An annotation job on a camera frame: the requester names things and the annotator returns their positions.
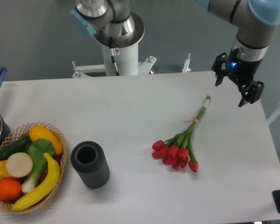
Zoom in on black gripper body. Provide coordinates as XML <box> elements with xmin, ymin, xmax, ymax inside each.
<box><xmin>225</xmin><ymin>49</ymin><xmax>262</xmax><ymax>86</ymax></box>

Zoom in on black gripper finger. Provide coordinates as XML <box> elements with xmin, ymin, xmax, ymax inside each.
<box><xmin>211</xmin><ymin>52</ymin><xmax>229</xmax><ymax>86</ymax></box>
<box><xmin>238</xmin><ymin>80</ymin><xmax>264</xmax><ymax>107</ymax></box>

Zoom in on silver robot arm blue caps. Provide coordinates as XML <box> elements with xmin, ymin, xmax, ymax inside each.
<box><xmin>70</xmin><ymin>0</ymin><xmax>280</xmax><ymax>106</ymax></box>

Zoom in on red tulip bouquet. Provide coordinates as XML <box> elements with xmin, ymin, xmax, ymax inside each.
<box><xmin>152</xmin><ymin>95</ymin><xmax>211</xmax><ymax>173</ymax></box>

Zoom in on dark grey ribbed vase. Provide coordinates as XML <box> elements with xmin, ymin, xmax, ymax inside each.
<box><xmin>70</xmin><ymin>141</ymin><xmax>110</xmax><ymax>189</ymax></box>

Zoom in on green leek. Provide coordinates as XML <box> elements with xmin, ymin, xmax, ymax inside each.
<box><xmin>22</xmin><ymin>139</ymin><xmax>55</xmax><ymax>194</ymax></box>

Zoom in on woven wicker basket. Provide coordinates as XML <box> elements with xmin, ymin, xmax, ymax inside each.
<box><xmin>0</xmin><ymin>122</ymin><xmax>68</xmax><ymax>214</ymax></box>

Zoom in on yellow banana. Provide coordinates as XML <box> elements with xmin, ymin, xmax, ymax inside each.
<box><xmin>11</xmin><ymin>153</ymin><xmax>60</xmax><ymax>211</ymax></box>

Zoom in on green cucumber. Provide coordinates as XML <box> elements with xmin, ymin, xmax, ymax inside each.
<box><xmin>0</xmin><ymin>135</ymin><xmax>32</xmax><ymax>161</ymax></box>

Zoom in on round beige wooden disc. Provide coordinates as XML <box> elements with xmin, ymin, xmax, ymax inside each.
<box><xmin>6</xmin><ymin>153</ymin><xmax>33</xmax><ymax>178</ymax></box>

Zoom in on orange fruit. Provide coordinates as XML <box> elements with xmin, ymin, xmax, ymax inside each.
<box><xmin>0</xmin><ymin>178</ymin><xmax>22</xmax><ymax>201</ymax></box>

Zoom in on white table clamp bracket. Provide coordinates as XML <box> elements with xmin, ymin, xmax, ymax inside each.
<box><xmin>71</xmin><ymin>56</ymin><xmax>157</xmax><ymax>78</ymax></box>

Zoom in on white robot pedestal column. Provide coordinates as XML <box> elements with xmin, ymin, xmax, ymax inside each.
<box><xmin>101</xmin><ymin>43</ymin><xmax>138</xmax><ymax>76</ymax></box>

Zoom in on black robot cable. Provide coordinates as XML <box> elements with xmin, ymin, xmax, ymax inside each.
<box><xmin>109</xmin><ymin>36</ymin><xmax>120</xmax><ymax>77</ymax></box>

